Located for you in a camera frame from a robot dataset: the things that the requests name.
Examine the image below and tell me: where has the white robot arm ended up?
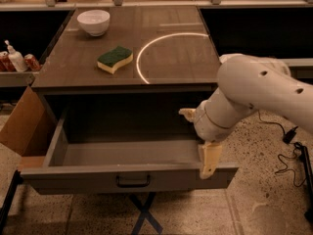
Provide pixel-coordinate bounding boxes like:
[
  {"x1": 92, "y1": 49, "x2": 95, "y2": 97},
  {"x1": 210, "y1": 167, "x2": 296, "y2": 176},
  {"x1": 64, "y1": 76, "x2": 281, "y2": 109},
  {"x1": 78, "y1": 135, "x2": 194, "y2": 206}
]
[{"x1": 179, "y1": 54, "x2": 313, "y2": 179}]

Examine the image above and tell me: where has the black stand leg right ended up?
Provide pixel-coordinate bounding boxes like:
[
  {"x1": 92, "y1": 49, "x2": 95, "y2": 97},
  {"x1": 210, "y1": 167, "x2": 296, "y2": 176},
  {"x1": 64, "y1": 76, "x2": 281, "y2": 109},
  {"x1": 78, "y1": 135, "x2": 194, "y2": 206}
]
[{"x1": 294, "y1": 142, "x2": 313, "y2": 223}]

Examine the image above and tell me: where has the black stand leg left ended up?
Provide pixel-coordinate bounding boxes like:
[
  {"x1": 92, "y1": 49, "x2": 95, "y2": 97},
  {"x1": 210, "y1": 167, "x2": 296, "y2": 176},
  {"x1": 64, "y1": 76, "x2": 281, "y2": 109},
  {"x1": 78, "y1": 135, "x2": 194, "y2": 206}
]
[{"x1": 0, "y1": 170, "x2": 23, "y2": 235}]

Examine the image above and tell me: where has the brown cardboard box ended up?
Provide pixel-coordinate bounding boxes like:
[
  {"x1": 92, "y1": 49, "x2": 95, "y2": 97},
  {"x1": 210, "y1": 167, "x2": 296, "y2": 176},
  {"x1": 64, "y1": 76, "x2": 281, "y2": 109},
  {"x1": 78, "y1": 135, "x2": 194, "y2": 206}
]
[{"x1": 0, "y1": 87, "x2": 56, "y2": 170}]

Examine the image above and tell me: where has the red can at edge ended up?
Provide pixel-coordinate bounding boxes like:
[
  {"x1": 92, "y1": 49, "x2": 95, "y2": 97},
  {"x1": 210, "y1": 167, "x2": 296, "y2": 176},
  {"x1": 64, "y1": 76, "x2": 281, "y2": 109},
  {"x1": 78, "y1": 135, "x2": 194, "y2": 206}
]
[{"x1": 0, "y1": 51, "x2": 16, "y2": 71}]

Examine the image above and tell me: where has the grey top drawer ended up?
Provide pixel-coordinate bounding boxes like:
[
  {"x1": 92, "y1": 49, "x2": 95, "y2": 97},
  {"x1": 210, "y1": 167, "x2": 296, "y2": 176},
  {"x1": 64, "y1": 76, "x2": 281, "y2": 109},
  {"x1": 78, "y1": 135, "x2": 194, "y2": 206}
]
[{"x1": 22, "y1": 110, "x2": 238, "y2": 194}]

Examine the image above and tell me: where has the white ceramic bowl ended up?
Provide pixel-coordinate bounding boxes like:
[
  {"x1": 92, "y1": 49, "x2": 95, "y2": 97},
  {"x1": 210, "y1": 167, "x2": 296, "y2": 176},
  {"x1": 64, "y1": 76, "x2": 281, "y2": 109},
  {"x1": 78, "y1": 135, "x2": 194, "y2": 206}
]
[{"x1": 77, "y1": 10, "x2": 111, "y2": 36}]

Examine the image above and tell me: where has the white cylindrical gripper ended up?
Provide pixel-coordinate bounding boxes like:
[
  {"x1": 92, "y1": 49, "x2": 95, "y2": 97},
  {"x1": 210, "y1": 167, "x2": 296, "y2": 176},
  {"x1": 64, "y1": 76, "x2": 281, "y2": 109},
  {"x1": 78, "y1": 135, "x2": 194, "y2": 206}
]
[{"x1": 178, "y1": 100, "x2": 238, "y2": 179}]

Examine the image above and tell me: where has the white pump bottle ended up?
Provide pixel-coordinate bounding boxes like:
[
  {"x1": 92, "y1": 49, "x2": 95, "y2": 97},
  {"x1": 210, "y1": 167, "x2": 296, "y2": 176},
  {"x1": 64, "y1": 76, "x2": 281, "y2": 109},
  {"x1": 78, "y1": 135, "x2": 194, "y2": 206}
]
[{"x1": 5, "y1": 40, "x2": 27, "y2": 72}]

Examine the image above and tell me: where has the green yellow sponge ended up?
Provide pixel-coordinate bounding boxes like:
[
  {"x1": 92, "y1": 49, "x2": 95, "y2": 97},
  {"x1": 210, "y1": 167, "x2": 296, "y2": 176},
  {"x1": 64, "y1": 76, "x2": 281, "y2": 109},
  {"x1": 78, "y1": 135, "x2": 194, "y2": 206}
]
[{"x1": 97, "y1": 46, "x2": 133, "y2": 74}]

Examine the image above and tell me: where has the black stand leg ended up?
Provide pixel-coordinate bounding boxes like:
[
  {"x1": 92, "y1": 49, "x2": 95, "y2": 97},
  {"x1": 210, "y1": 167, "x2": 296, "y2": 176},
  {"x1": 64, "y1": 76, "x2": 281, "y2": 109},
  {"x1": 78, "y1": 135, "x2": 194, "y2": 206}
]
[
  {"x1": 294, "y1": 142, "x2": 313, "y2": 223},
  {"x1": 0, "y1": 170, "x2": 23, "y2": 235}
]

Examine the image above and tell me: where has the grey drawer cabinet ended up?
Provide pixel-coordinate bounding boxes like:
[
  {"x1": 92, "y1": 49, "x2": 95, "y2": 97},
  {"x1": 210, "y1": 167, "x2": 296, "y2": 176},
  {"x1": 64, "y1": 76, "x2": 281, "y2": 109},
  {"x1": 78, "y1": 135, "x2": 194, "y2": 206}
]
[{"x1": 32, "y1": 6, "x2": 220, "y2": 130}]

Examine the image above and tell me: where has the red soda can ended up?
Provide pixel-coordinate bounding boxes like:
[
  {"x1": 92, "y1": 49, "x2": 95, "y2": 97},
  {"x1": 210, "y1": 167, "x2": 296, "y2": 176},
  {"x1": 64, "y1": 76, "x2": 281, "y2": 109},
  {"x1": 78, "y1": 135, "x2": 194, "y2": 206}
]
[{"x1": 24, "y1": 54, "x2": 41, "y2": 71}]

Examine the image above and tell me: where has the black power adapter cable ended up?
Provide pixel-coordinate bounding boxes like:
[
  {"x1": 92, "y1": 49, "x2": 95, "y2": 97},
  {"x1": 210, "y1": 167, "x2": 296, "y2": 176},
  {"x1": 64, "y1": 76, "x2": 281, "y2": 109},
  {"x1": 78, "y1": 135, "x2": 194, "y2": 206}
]
[{"x1": 257, "y1": 110, "x2": 307, "y2": 188}]

